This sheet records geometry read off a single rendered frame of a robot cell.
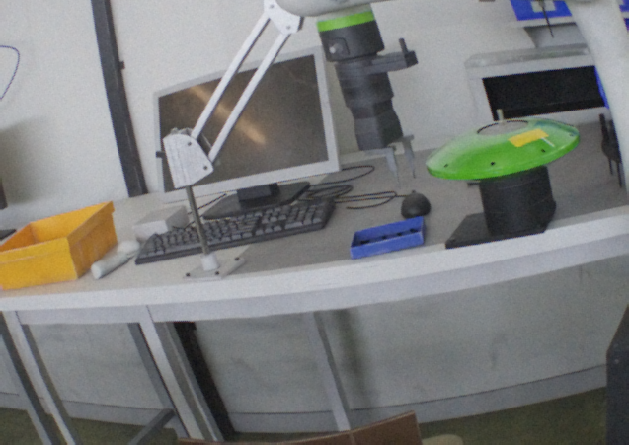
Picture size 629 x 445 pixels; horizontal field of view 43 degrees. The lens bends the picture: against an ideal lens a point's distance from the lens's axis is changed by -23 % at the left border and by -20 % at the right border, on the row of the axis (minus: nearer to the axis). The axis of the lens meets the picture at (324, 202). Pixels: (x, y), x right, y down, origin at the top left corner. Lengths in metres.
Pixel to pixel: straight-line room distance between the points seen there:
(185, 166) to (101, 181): 1.32
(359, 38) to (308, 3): 0.16
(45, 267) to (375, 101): 1.08
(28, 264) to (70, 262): 0.16
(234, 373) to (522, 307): 1.01
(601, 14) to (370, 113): 0.46
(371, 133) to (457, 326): 1.42
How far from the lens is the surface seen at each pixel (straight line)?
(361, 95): 1.44
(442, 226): 1.80
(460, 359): 2.86
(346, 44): 1.42
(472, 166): 1.53
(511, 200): 1.60
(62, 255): 2.19
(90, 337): 3.46
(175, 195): 2.42
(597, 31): 1.41
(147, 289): 1.94
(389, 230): 1.83
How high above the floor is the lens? 1.42
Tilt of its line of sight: 13 degrees down
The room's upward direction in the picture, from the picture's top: 15 degrees counter-clockwise
